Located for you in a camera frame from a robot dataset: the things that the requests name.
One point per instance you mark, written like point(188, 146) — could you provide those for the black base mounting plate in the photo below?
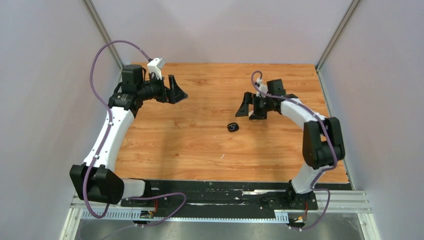
point(228, 199)

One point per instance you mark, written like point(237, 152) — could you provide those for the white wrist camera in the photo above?
point(154, 67)
point(263, 89)

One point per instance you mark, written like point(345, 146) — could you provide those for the aluminium frame post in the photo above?
point(349, 13)
point(96, 19)

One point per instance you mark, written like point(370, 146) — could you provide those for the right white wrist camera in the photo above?
point(263, 89)

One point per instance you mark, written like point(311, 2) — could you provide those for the black earbud charging case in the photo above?
point(233, 127)

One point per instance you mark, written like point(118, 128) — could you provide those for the slotted cable duct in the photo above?
point(140, 215)

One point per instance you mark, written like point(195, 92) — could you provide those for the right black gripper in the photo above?
point(251, 98)

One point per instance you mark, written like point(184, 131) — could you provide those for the left aluminium frame post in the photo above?
point(96, 19)

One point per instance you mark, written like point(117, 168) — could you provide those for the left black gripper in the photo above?
point(173, 94)

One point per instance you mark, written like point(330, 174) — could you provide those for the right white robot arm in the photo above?
point(322, 138)

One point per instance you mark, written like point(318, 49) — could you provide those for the right aluminium frame post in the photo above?
point(349, 13)

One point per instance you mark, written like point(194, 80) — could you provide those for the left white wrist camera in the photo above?
point(154, 67)

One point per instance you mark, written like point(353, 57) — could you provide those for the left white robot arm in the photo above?
point(95, 180)

